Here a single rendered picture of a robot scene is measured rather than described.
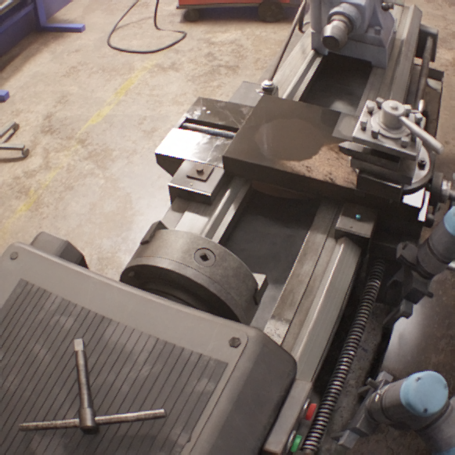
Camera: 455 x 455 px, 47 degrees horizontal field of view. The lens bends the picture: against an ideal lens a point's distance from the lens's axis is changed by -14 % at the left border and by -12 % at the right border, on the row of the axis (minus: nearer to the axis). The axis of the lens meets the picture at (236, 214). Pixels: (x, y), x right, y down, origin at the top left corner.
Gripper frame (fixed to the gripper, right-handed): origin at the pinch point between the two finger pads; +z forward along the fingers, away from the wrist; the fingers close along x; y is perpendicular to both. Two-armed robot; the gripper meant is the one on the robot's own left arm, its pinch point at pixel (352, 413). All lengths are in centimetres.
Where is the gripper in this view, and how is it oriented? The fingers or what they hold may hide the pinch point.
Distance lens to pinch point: 131.0
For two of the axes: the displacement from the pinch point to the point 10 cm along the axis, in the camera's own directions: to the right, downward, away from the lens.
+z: -2.5, 4.2, 8.8
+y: -8.2, -5.8, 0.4
